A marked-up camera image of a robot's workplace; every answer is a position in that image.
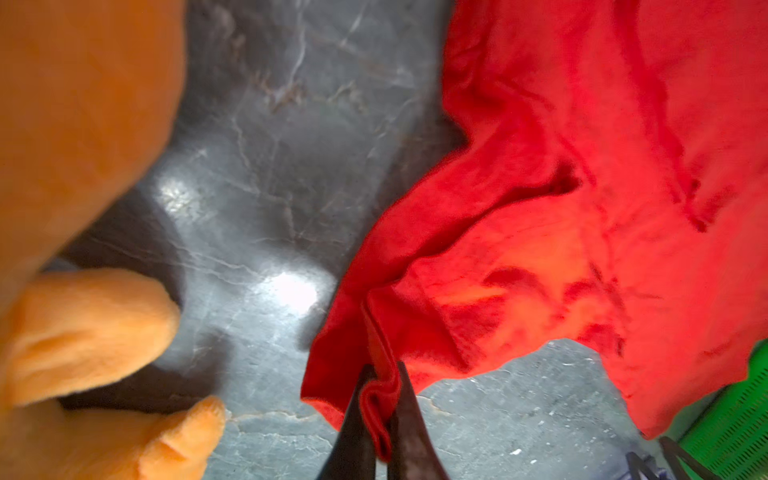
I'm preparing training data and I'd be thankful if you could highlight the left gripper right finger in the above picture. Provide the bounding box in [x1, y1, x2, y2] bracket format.
[387, 362, 449, 480]

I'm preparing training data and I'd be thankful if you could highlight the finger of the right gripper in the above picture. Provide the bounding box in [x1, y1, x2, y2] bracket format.
[659, 436, 720, 480]
[625, 452, 656, 480]

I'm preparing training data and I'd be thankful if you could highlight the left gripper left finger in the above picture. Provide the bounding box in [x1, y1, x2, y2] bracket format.
[317, 365, 376, 480]

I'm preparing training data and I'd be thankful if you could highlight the red t shirt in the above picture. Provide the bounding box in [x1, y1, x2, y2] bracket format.
[301, 1, 767, 459]

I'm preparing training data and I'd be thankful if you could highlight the green plastic basket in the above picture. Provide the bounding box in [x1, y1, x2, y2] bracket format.
[681, 343, 767, 480]

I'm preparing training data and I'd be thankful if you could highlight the orange plush dolphin toy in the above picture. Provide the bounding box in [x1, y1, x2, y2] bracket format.
[0, 0, 228, 480]

